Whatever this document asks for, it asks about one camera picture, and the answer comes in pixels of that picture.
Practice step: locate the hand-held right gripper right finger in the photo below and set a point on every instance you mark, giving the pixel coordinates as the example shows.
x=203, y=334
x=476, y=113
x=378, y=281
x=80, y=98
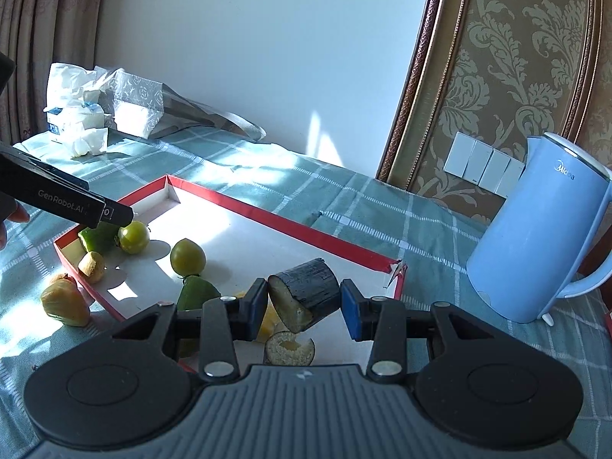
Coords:
x=349, y=315

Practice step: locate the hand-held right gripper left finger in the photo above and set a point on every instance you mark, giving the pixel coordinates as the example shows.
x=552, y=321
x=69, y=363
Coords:
x=258, y=308

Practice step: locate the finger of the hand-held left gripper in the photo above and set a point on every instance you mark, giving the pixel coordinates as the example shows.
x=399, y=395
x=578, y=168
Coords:
x=117, y=215

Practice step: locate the yellow fruit piece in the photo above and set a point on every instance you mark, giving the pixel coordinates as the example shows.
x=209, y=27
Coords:
x=270, y=320

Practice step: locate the green tomato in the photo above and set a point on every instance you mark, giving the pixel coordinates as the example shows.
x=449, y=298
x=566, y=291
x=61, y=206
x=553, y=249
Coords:
x=134, y=238
x=188, y=257

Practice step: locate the cut cucumber half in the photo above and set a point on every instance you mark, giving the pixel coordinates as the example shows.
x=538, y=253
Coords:
x=98, y=241

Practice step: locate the long eggplant piece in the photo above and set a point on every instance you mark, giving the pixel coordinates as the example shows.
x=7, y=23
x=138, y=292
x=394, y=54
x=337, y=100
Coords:
x=311, y=287

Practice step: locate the short eggplant piece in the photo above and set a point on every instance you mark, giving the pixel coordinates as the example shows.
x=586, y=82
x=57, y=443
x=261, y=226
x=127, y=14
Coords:
x=289, y=346

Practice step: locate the red cardboard box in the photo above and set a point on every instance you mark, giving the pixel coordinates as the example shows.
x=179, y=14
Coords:
x=267, y=244

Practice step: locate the dark green cucumber chunk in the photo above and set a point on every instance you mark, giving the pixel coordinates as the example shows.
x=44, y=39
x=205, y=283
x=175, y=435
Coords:
x=193, y=291

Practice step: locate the person's left hand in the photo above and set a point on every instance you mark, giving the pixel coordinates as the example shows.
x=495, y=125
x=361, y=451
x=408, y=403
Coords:
x=21, y=214

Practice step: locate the blue white tissue pack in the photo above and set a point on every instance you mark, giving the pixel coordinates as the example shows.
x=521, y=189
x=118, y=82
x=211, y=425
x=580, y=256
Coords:
x=56, y=126

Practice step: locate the crumpled white tissue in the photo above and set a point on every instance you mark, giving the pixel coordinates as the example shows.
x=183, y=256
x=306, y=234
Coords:
x=91, y=141

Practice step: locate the yellow bell pepper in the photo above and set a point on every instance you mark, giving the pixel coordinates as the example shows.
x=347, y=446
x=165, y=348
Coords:
x=64, y=303

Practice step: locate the white plastic bag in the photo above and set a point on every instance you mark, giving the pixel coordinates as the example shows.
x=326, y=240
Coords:
x=67, y=79

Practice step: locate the grey patterned bag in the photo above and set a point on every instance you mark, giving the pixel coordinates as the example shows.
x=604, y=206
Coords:
x=143, y=91

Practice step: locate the beige patterned curtain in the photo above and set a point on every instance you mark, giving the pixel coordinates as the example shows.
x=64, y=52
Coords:
x=38, y=19

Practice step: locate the light blue electric kettle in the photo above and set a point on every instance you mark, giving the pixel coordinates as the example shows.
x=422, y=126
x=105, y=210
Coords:
x=535, y=229

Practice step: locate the white wall switch panel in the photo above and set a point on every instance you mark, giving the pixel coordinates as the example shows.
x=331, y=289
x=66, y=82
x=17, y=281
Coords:
x=478, y=162

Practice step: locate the ornate gold wall panel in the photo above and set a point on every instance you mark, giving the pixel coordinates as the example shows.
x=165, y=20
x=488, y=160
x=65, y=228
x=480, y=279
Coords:
x=516, y=57

